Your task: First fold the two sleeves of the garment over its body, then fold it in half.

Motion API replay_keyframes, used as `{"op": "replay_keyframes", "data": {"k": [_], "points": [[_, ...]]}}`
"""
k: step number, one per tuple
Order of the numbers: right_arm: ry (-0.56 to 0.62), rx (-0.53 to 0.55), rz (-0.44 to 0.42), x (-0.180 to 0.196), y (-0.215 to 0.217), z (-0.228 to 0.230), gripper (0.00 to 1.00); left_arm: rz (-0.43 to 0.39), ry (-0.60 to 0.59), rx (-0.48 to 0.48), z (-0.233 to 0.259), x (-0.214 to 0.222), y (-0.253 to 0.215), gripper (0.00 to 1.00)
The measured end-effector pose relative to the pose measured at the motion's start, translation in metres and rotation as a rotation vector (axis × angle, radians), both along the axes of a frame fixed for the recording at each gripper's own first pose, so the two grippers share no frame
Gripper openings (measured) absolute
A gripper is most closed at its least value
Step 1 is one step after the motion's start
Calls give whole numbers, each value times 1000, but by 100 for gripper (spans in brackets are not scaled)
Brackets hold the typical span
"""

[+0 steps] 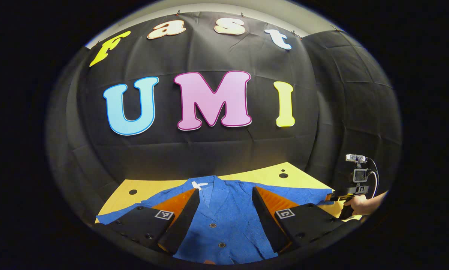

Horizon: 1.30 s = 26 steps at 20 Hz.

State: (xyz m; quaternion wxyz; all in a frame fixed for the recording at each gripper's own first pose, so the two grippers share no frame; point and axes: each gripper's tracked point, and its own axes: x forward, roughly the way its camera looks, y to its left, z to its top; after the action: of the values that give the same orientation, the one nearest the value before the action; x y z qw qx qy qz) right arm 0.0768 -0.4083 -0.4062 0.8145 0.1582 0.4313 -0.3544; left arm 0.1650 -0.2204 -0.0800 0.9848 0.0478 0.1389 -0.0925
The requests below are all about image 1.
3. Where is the blue button shirt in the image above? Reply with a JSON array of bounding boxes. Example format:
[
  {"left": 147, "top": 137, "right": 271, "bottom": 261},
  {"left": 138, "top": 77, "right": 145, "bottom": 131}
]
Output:
[{"left": 96, "top": 175, "right": 333, "bottom": 265}]

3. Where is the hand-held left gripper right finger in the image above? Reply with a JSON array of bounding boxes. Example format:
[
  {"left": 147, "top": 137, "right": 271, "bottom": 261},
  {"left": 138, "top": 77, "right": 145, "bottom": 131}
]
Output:
[{"left": 251, "top": 186, "right": 345, "bottom": 255}]

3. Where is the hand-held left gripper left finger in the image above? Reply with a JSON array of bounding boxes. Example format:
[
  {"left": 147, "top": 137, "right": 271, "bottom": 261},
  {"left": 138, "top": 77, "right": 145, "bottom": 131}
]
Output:
[{"left": 107, "top": 187, "right": 201, "bottom": 255}]

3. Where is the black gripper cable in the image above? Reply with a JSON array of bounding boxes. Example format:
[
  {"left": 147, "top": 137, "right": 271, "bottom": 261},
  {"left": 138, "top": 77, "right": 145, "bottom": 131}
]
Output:
[{"left": 366, "top": 157, "right": 379, "bottom": 199}]

